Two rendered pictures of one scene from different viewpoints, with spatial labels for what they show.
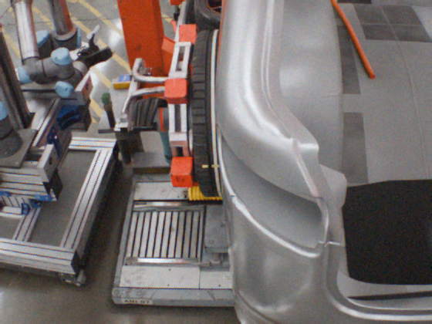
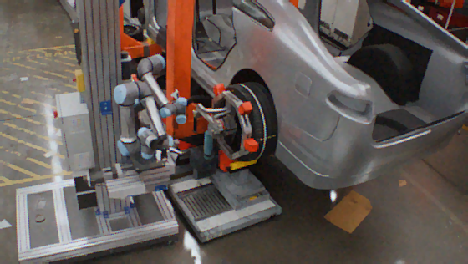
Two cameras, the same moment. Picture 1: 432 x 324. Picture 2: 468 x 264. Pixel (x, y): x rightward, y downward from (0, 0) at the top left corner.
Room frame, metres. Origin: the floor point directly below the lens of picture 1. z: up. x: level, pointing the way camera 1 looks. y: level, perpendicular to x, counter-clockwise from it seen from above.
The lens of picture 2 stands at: (-0.59, 2.00, 2.68)
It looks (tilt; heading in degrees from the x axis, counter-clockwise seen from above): 33 degrees down; 319
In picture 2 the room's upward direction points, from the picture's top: 6 degrees clockwise
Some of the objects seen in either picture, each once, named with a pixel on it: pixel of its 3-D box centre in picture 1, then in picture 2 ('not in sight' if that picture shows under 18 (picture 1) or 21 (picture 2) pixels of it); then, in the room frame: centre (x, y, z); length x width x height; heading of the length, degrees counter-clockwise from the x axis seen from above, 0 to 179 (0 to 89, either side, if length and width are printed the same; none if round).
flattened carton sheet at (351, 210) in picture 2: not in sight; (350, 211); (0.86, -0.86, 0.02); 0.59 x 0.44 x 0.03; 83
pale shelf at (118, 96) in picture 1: (120, 103); not in sight; (2.31, 0.48, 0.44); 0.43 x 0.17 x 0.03; 173
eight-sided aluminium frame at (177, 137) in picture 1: (187, 113); (230, 125); (1.67, 0.09, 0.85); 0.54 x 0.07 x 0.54; 173
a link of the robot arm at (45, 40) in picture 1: (41, 46); (131, 107); (2.13, 0.76, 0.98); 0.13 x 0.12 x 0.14; 102
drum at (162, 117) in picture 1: (170, 114); (222, 127); (1.68, 0.16, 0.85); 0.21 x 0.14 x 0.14; 83
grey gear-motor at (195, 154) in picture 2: not in sight; (211, 161); (1.98, 0.02, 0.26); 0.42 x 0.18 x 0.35; 83
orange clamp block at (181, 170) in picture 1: (182, 172); (251, 144); (1.36, 0.12, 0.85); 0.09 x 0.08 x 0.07; 173
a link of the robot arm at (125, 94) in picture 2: not in sight; (127, 120); (1.65, 1.01, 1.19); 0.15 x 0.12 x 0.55; 91
